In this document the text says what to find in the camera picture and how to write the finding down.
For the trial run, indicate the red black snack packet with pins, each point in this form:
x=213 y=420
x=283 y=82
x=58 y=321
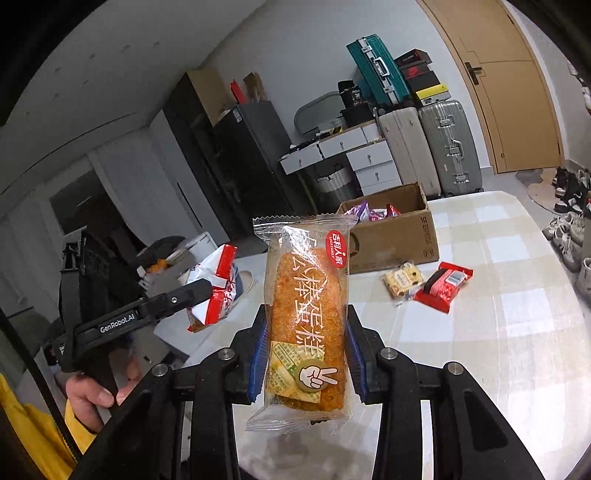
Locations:
x=443 y=288

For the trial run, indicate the wooden door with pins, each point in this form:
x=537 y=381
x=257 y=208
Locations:
x=508 y=92

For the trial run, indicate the brown cardboard box on wardrobe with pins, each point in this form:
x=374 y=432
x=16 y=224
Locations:
x=210 y=94

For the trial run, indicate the person's left forearm yellow sleeve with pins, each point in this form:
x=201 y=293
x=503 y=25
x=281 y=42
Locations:
x=27 y=438

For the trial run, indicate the white pink snack packet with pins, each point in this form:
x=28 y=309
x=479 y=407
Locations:
x=377 y=214

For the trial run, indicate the grey door mat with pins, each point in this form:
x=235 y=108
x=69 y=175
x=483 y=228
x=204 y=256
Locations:
x=535 y=184

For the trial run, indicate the silver suitcase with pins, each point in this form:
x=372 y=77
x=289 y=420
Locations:
x=450 y=145

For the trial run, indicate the person's left hand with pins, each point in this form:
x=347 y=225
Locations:
x=85 y=399

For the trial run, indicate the black storage box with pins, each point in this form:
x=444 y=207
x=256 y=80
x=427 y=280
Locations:
x=358 y=115

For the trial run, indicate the woven laundry basket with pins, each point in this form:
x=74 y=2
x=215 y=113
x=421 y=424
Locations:
x=337 y=187

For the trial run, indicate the black wardrobe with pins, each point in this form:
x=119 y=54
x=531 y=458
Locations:
x=194 y=152

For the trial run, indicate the black yellow shoe box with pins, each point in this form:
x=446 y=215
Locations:
x=431 y=93

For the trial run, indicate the beige suitcase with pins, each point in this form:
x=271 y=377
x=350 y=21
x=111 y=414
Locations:
x=408 y=152

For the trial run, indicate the black refrigerator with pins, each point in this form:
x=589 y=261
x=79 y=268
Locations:
x=258 y=170

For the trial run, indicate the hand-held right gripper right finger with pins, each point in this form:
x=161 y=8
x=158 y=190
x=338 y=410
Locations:
x=357 y=364

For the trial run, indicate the beige plate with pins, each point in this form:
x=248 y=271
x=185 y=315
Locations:
x=244 y=281

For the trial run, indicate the orange cake packet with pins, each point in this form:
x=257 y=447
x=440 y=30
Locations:
x=304 y=323

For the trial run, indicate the white drawer desk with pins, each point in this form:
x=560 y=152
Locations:
x=364 y=157

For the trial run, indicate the red white snack packet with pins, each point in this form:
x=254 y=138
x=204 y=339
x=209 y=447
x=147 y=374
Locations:
x=217 y=295

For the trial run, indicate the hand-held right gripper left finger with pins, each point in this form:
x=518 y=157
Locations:
x=256 y=369

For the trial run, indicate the teal suitcase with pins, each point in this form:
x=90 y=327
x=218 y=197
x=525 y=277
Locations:
x=378 y=71

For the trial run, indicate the black printed bag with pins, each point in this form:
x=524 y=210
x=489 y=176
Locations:
x=351 y=94

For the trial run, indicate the grey plastic lid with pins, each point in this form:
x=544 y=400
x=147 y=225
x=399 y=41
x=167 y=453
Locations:
x=318 y=113

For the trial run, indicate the checkered tablecloth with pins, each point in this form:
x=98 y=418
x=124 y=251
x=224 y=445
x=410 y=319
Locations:
x=508 y=286

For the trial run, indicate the yellow cookie packet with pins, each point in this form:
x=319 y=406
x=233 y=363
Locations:
x=401 y=281

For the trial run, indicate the group of shoes on floor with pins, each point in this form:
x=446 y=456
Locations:
x=570 y=217

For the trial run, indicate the black red shoe box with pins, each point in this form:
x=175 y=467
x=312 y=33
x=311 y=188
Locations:
x=412 y=59

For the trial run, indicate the purple snack packet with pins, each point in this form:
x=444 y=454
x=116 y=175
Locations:
x=358 y=211

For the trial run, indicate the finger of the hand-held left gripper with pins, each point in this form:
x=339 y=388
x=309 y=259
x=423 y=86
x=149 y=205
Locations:
x=175 y=300

